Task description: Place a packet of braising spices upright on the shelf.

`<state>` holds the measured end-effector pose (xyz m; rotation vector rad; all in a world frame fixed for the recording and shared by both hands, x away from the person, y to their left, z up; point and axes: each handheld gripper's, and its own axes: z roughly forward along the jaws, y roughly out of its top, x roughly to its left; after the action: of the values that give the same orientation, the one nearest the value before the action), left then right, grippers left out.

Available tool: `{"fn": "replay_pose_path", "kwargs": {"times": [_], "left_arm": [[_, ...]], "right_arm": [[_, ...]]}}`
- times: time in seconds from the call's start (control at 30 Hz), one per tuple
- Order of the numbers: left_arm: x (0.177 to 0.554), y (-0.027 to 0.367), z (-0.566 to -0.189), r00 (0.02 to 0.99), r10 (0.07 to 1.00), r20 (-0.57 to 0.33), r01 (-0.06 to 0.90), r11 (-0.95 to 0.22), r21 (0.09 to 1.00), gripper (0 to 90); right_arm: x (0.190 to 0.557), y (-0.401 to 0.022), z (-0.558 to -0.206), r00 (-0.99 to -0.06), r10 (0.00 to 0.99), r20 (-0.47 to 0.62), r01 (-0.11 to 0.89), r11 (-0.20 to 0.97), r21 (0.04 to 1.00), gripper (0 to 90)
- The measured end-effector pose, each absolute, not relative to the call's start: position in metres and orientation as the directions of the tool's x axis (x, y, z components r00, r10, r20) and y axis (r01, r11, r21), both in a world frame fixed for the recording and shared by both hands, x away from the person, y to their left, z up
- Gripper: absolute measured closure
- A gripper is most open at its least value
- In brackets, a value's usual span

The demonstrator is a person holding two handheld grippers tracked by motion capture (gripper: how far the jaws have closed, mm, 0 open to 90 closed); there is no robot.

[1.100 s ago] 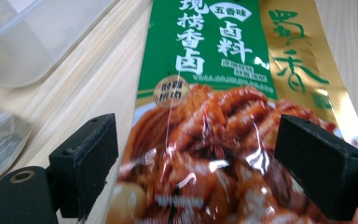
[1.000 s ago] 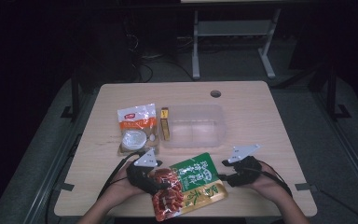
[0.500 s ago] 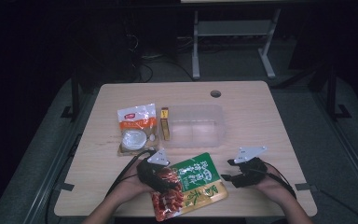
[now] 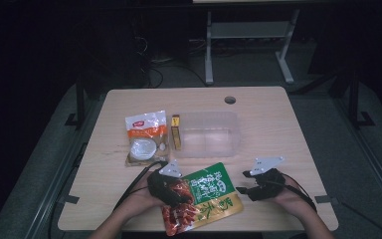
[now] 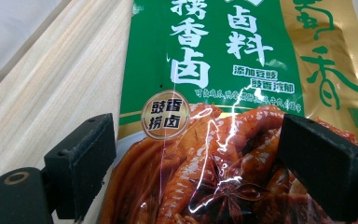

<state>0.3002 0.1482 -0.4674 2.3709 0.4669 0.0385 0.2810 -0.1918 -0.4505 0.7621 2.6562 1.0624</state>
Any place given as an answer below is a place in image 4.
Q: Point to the grey tape strip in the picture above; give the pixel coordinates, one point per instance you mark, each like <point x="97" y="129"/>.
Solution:
<point x="326" y="199"/>
<point x="69" y="199"/>

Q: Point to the white metal stand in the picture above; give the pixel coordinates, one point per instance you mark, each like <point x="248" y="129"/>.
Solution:
<point x="245" y="31"/>

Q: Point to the green snack packet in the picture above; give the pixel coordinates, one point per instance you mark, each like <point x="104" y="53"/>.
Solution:
<point x="209" y="189"/>

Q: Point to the black metal stand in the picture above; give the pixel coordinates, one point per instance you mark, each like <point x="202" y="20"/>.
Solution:
<point x="356" y="103"/>
<point x="79" y="106"/>

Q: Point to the white and orange packet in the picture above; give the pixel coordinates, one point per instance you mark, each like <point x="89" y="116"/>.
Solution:
<point x="146" y="132"/>

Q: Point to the clear plastic container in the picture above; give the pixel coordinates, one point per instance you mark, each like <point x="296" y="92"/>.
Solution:
<point x="212" y="136"/>

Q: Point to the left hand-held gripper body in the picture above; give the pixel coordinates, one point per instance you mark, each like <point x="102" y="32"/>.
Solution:
<point x="164" y="189"/>

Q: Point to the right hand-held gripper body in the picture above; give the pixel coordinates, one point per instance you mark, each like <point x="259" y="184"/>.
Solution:
<point x="265" y="186"/>

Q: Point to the person's right hand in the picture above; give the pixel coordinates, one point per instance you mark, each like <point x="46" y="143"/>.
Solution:
<point x="291" y="199"/>

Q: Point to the person's left hand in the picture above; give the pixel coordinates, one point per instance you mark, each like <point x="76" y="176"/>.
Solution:
<point x="142" y="197"/>

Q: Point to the small yellow box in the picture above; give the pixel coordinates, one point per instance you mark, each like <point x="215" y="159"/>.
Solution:
<point x="176" y="131"/>

